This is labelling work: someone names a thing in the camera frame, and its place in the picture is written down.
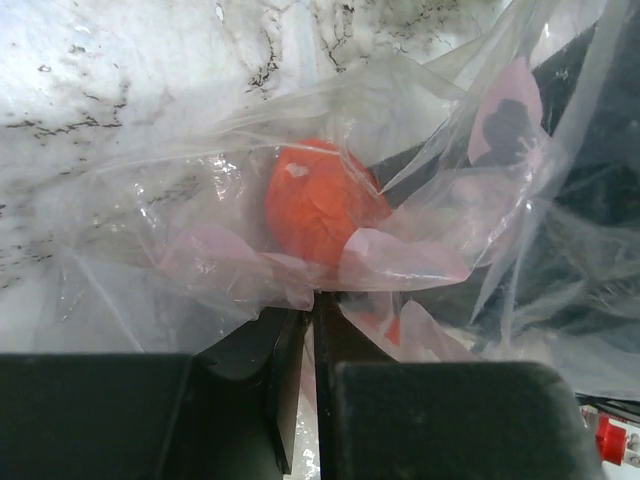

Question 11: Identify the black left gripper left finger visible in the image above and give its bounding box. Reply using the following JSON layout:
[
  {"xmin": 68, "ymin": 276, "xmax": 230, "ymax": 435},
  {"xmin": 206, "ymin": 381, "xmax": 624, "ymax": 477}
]
[{"xmin": 1, "ymin": 308, "xmax": 308, "ymax": 479}]

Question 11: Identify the clear zip top bag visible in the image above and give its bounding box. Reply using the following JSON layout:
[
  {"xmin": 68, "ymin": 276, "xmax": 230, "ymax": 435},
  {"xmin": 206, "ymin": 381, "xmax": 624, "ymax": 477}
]
[{"xmin": 36, "ymin": 1, "xmax": 639, "ymax": 400}]

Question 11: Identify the orange fake carrot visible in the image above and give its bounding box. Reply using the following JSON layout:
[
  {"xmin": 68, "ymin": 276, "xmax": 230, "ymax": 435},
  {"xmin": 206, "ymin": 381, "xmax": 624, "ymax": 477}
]
[{"xmin": 265, "ymin": 138, "xmax": 391, "ymax": 266}]

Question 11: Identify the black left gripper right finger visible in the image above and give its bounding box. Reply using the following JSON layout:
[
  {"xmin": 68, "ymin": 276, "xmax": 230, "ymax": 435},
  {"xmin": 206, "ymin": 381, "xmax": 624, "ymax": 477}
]
[{"xmin": 312, "ymin": 293, "xmax": 603, "ymax": 479}]

